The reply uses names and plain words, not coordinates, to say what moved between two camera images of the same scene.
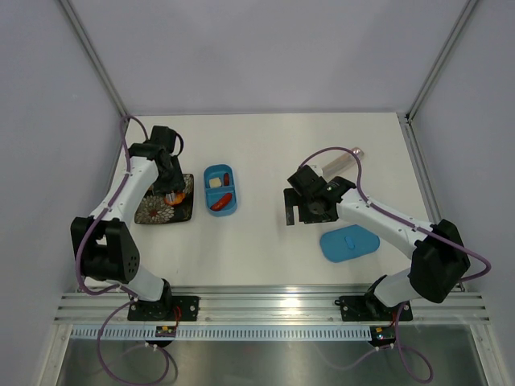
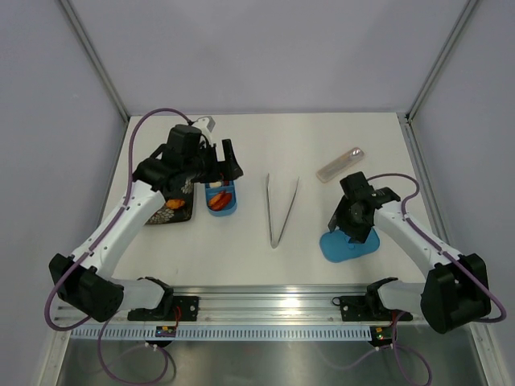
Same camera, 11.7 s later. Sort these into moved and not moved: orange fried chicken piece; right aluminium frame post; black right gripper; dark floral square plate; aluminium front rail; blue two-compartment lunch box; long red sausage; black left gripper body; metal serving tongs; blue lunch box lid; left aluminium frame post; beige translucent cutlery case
Moved: black left gripper body; black right gripper; metal serving tongs; orange fried chicken piece
Not moved: blue two-compartment lunch box; aluminium front rail; blue lunch box lid; left aluminium frame post; long red sausage; beige translucent cutlery case; right aluminium frame post; dark floral square plate
